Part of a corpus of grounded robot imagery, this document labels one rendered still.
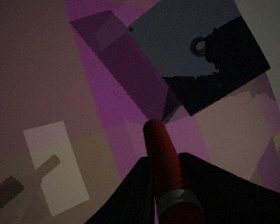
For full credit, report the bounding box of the dark red peg with white band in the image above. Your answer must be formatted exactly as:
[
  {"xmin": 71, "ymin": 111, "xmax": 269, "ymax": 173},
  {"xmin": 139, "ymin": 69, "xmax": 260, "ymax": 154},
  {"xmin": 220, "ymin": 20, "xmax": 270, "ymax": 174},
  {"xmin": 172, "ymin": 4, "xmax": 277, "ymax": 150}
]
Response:
[{"xmin": 142, "ymin": 118, "xmax": 206, "ymax": 224}]

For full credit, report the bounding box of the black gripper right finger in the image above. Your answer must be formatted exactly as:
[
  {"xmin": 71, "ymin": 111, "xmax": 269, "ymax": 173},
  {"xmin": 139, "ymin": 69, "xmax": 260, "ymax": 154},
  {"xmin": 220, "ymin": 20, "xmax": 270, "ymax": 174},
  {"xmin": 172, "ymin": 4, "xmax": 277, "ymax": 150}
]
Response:
[{"xmin": 177, "ymin": 153, "xmax": 280, "ymax": 224}]

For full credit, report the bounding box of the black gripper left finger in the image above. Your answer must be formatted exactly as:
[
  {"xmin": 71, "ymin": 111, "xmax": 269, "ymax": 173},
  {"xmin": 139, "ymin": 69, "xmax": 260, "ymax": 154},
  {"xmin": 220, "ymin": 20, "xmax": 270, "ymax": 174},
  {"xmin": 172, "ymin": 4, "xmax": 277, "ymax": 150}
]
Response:
[{"xmin": 85, "ymin": 157, "xmax": 155, "ymax": 224}]

